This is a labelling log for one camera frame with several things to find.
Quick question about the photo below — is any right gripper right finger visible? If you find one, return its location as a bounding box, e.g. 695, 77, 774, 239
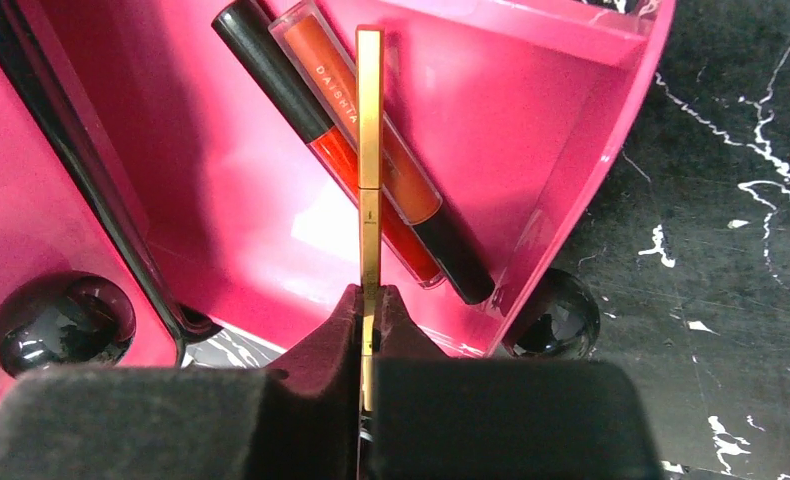
371, 286, 663, 479

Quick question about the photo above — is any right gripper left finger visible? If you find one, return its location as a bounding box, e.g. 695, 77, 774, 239
0, 285, 361, 479

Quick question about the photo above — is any white cosmetic pencil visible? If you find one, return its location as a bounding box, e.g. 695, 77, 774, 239
356, 25, 383, 413

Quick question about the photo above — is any black red eyeliner pencil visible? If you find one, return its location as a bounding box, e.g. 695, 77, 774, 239
269, 1, 495, 305

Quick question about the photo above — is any red lip pencil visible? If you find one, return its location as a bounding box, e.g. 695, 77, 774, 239
211, 1, 443, 288

